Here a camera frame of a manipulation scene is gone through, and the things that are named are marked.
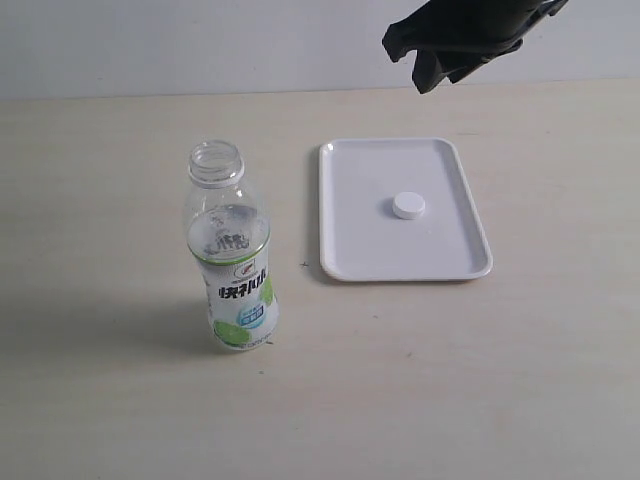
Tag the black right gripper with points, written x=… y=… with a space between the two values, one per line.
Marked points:
x=441 y=31

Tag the white bottle cap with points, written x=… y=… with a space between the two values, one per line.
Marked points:
x=408 y=205

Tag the clear plastic drink bottle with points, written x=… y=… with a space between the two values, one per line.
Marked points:
x=227 y=231

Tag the white rectangular tray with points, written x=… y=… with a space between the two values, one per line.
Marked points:
x=361 y=240

